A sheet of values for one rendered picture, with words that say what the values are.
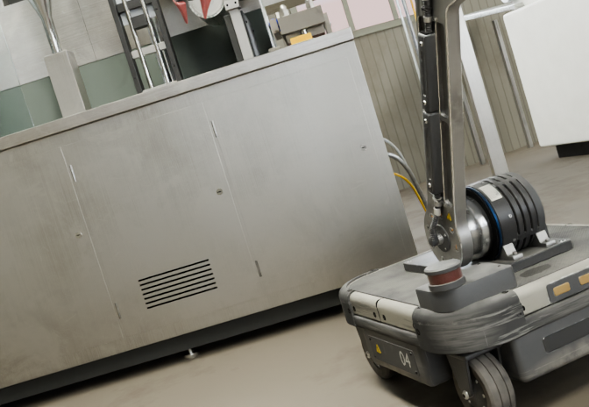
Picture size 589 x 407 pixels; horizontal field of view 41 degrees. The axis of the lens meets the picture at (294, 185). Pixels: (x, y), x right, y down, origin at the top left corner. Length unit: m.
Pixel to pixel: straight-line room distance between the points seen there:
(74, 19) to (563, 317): 2.36
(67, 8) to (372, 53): 2.98
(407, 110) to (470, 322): 4.49
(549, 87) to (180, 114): 2.80
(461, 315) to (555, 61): 3.45
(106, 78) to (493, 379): 2.21
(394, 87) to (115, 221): 3.54
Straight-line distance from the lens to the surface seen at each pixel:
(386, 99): 5.83
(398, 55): 5.92
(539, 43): 4.88
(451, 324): 1.48
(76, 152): 2.69
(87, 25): 3.32
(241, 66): 2.56
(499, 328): 1.48
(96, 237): 2.70
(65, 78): 3.05
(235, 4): 2.81
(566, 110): 4.84
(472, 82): 3.38
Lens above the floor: 0.64
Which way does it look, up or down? 4 degrees down
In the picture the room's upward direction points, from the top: 17 degrees counter-clockwise
